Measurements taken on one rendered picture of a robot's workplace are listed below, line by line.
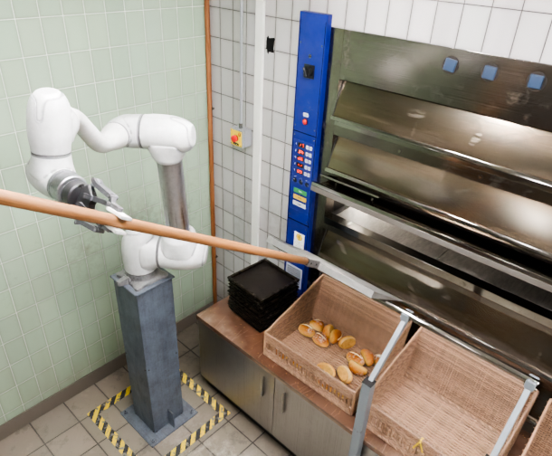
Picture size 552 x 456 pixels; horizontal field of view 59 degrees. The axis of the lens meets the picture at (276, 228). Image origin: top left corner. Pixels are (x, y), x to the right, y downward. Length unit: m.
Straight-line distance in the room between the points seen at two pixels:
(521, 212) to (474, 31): 0.69
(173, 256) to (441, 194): 1.19
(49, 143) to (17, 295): 1.45
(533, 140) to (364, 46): 0.77
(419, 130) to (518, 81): 0.42
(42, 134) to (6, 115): 1.01
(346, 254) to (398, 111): 0.81
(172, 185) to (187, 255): 0.36
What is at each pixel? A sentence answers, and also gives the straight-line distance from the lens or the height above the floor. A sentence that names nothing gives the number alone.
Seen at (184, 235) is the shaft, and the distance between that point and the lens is 1.36.
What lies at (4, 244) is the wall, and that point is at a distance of 2.59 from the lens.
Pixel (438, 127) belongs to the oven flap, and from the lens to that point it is 2.09.
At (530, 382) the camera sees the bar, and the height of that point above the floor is 1.17.
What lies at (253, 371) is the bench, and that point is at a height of 0.47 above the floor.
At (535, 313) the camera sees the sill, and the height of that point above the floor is 1.18.
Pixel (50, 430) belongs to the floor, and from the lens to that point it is 3.20.
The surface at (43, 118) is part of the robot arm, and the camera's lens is 1.39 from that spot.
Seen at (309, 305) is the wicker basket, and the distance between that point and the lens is 2.70.
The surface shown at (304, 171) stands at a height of 1.40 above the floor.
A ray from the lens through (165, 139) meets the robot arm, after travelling 1.86.
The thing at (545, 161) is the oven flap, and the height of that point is 1.78.
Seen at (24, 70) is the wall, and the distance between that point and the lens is 2.39.
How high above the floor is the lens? 2.41
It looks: 31 degrees down
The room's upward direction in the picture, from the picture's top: 3 degrees clockwise
